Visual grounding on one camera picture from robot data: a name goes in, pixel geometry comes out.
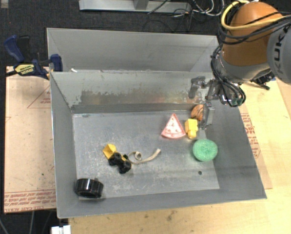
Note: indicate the yellow toy block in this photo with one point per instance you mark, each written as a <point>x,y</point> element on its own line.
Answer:
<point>191,127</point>

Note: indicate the pink toy pizza slice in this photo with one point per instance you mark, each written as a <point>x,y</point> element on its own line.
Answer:
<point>173,129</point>

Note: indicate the green round sponge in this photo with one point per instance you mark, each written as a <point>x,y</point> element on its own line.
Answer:
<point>205,150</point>

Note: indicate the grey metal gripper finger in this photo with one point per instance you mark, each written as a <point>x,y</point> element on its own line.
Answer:
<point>209,116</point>
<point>194,88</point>

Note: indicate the small white object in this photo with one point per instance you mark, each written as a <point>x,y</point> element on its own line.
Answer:
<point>74,70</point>

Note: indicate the orange-brown toy bread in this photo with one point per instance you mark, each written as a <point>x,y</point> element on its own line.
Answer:
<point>197,111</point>

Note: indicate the yellow toy truck, black wheels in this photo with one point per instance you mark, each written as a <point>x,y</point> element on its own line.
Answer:
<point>117,158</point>

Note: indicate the brown cardboard board, red print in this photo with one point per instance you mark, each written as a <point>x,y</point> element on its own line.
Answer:
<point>25,130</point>

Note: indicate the grey metal bin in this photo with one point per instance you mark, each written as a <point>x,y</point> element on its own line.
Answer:
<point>140,179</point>

